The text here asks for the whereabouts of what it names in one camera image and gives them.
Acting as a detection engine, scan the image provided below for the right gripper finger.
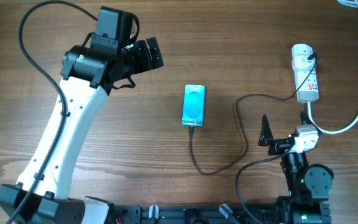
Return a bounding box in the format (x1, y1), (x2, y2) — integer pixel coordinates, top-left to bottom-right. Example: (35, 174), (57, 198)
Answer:
(300, 111), (322, 135)
(258, 114), (274, 146)

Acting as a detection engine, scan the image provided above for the blue Galaxy smartphone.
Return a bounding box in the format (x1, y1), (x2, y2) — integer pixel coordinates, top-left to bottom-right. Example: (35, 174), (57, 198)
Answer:
(181, 84), (206, 126)

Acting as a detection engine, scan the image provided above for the black USB charging cable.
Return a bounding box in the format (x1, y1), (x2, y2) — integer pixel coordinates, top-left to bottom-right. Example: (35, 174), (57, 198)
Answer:
(188, 49), (320, 176)

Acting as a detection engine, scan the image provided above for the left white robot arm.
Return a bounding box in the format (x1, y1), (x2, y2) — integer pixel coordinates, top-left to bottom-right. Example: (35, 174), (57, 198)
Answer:
(0, 7), (163, 223)

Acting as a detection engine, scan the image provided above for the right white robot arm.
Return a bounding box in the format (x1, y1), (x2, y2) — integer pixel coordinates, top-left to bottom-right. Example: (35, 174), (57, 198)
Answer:
(258, 112), (334, 224)

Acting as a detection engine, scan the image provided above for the white charger plug adapter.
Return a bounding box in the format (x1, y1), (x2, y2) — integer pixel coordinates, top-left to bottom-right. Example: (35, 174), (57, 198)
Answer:
(291, 55), (316, 72)

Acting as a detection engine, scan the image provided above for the white power strip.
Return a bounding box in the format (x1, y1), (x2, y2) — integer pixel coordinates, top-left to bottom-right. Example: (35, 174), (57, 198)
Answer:
(291, 44), (319, 103)

